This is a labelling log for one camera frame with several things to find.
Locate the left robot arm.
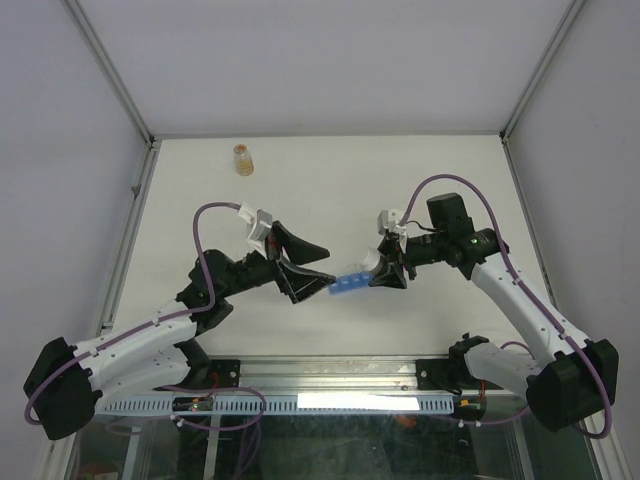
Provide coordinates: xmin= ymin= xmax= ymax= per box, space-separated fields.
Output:
xmin=23 ymin=222 xmax=335 ymax=440

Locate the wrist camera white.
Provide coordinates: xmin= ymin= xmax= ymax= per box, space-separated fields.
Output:
xmin=376 ymin=209 xmax=406 ymax=236
xmin=237 ymin=203 xmax=273 ymax=258

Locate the white pill bottle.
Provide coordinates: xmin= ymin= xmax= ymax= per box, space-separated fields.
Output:
xmin=360 ymin=247 xmax=384 ymax=275

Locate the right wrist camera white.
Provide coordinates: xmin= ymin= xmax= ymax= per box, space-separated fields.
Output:
xmin=376 ymin=209 xmax=406 ymax=236

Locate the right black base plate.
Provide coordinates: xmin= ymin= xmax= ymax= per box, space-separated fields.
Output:
xmin=414 ymin=357 xmax=502 ymax=395

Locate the slotted grey cable duct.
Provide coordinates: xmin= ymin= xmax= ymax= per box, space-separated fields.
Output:
xmin=101 ymin=393 xmax=454 ymax=417

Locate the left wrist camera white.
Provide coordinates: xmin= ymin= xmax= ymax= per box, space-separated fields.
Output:
xmin=237 ymin=203 xmax=273 ymax=258

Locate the blue weekly pill organizer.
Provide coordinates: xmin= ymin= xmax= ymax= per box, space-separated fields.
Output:
xmin=328 ymin=271 xmax=373 ymax=295

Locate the small status circuit board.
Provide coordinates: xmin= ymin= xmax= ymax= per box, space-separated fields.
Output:
xmin=172 ymin=396 xmax=217 ymax=412

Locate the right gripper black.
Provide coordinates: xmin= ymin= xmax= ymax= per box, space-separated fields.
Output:
xmin=367 ymin=231 xmax=447 ymax=289

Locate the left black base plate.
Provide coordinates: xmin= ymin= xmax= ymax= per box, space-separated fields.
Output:
xmin=152 ymin=358 xmax=242 ymax=392

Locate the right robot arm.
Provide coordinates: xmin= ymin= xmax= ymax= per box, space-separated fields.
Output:
xmin=366 ymin=193 xmax=619 ymax=432

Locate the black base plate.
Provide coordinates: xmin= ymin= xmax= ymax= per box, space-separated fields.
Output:
xmin=414 ymin=357 xmax=502 ymax=395
xmin=152 ymin=358 xmax=242 ymax=392

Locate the amber pill bottle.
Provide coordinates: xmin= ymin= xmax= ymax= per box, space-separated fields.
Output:
xmin=233 ymin=144 xmax=254 ymax=176

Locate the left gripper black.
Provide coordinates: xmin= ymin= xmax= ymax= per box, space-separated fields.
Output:
xmin=219 ymin=222 xmax=336 ymax=302

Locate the aluminium mounting rail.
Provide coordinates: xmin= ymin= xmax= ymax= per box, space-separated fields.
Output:
xmin=189 ymin=353 xmax=526 ymax=396

